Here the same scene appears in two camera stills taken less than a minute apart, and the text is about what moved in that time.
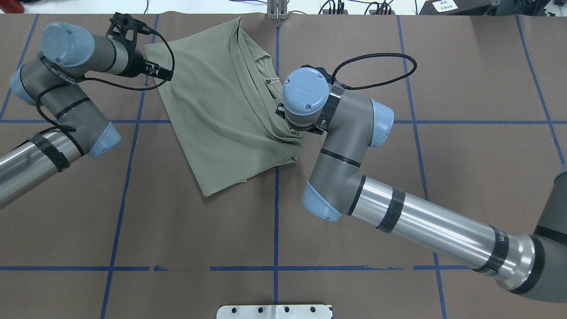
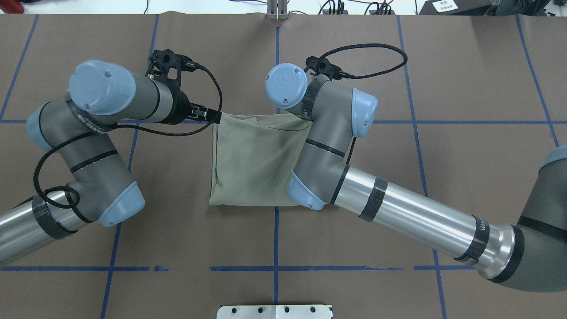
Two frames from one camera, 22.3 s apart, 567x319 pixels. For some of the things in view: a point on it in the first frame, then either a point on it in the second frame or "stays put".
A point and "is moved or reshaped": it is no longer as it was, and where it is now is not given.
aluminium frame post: (277, 9) stays put
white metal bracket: (274, 312) stays put
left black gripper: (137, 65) → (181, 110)
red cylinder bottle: (12, 6) stays put
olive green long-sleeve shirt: (223, 97) is moved or reshaped
